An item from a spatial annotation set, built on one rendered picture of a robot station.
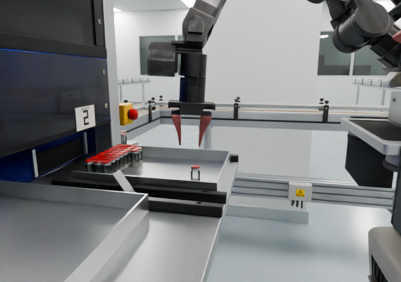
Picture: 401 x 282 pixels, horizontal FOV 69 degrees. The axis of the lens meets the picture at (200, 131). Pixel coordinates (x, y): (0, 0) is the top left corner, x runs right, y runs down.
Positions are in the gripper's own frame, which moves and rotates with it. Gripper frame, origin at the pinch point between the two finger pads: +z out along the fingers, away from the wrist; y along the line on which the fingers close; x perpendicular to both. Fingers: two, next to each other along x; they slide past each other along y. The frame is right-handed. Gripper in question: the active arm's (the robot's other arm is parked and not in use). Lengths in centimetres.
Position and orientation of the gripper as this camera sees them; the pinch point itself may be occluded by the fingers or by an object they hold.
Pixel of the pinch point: (190, 141)
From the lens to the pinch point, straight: 67.1
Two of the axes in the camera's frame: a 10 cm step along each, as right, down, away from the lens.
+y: -10.0, -0.4, -0.6
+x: 0.5, 1.8, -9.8
